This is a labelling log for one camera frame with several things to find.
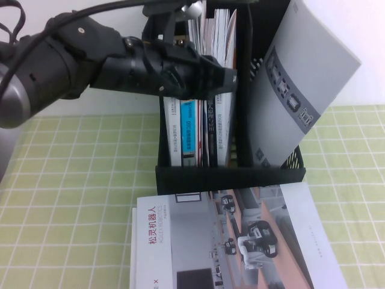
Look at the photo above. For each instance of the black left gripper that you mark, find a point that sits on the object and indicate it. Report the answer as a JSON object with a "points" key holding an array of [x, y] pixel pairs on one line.
{"points": [[180, 72]]}

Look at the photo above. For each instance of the AgileX brochure grey back cover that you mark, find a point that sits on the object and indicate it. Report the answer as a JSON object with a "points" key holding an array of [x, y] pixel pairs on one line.
{"points": [[300, 75]]}

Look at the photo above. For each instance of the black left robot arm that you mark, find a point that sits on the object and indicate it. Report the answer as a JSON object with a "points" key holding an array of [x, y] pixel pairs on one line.
{"points": [[45, 75]]}

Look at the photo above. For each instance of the white book orange spine band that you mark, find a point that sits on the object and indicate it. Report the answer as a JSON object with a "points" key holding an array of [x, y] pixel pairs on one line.
{"points": [[173, 132], [224, 129]]}

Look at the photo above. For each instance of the black spine book white title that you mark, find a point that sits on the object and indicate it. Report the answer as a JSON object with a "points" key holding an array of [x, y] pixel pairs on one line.
{"points": [[211, 129]]}

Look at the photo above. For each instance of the blue spine book brown pages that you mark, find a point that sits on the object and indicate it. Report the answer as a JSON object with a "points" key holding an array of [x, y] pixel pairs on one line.
{"points": [[188, 129]]}

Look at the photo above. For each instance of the black plastic book holder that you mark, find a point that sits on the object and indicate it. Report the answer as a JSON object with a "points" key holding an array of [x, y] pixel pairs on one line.
{"points": [[228, 180]]}

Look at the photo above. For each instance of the red edged white magazine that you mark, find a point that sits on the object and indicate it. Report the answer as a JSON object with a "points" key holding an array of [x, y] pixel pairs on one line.
{"points": [[195, 33]]}

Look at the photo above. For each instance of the AgileX brochure robot room cover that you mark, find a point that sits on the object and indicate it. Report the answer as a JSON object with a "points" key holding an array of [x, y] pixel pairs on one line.
{"points": [[240, 241]]}

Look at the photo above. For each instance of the green checked tablecloth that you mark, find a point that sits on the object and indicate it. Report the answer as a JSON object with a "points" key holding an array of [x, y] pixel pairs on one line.
{"points": [[60, 180]]}

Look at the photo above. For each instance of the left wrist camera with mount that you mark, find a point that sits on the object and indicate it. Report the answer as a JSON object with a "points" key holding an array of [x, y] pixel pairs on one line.
{"points": [[162, 9]]}

